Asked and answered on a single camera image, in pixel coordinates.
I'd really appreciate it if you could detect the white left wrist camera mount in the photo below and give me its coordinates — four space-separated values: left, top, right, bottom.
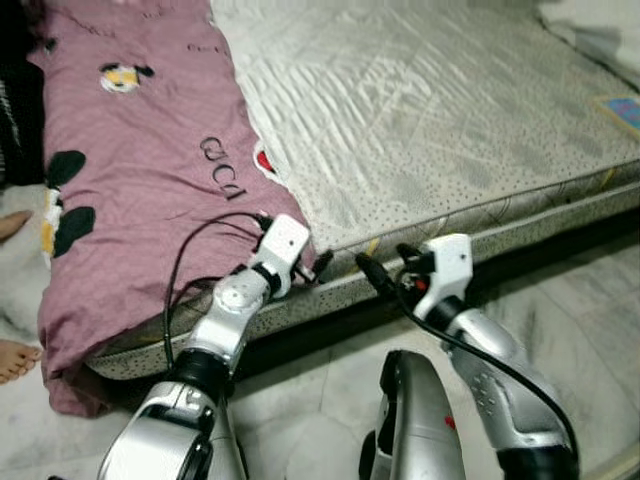
248 213 313 296

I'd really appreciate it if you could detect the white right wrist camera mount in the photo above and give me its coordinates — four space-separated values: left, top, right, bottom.
418 234 474 316

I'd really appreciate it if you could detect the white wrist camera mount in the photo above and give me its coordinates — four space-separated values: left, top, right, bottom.
248 213 313 296
418 234 474 316

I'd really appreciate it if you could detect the blue yellow children's book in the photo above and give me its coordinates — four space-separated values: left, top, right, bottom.
594 95 640 139

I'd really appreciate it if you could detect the grey quilted mattress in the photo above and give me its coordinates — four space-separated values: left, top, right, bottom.
90 0 640 381

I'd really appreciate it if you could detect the person bare foot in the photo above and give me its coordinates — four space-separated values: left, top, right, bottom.
0 210 36 244
0 338 43 386

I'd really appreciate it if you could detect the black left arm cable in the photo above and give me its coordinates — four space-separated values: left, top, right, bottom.
163 212 271 371

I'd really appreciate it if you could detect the dark bed base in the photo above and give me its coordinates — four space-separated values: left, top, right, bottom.
230 208 640 383

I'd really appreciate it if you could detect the pink cartoon print blanket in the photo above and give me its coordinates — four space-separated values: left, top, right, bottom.
28 0 321 419

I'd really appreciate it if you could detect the white pillow with lettering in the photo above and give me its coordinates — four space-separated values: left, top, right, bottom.
535 0 640 86

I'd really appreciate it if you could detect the silver right robot leg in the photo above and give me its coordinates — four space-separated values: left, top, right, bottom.
358 350 471 480

